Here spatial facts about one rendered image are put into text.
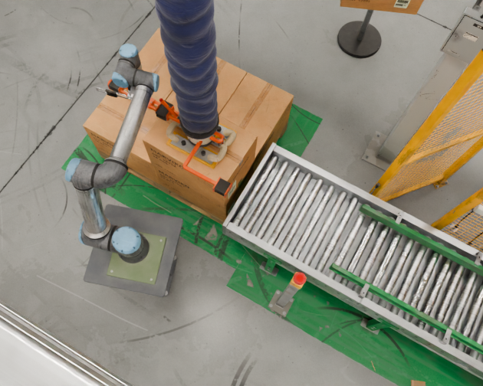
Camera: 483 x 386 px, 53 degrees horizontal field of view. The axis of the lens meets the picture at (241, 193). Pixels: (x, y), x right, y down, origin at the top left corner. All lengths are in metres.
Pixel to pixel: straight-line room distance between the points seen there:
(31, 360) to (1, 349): 0.03
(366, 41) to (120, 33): 2.24
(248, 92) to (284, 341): 1.85
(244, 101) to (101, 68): 1.50
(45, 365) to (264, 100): 3.28
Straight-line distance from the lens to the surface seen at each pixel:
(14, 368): 0.50
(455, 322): 3.44
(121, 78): 2.57
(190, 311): 3.71
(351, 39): 4.73
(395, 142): 3.90
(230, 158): 2.99
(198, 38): 2.07
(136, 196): 3.97
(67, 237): 4.00
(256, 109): 3.61
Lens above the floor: 3.67
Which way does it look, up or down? 70 degrees down
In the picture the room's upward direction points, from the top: 4 degrees clockwise
